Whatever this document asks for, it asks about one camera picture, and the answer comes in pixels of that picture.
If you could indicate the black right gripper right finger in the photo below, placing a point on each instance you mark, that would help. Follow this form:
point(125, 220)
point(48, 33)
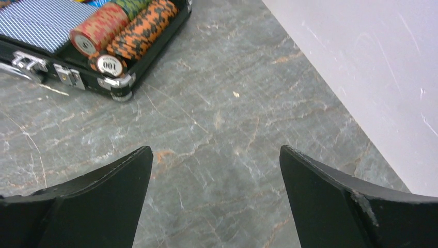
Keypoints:
point(333, 209)

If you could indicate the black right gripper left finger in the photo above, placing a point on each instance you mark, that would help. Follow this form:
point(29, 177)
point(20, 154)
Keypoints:
point(98, 209)

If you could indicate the blue playing card deck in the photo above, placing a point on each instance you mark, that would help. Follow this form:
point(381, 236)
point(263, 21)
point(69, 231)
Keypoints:
point(43, 24)

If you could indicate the black poker chip case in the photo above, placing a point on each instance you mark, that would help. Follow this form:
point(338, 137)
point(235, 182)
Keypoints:
point(71, 67)

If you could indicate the red poker chip row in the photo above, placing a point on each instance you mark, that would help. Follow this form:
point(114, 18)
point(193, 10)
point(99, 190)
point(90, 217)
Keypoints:
point(99, 29)

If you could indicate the orange black poker chip row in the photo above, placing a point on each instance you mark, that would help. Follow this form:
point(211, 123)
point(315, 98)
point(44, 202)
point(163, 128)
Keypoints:
point(132, 43)

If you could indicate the green poker chip row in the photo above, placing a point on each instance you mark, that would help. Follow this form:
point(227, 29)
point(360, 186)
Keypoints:
point(132, 7)

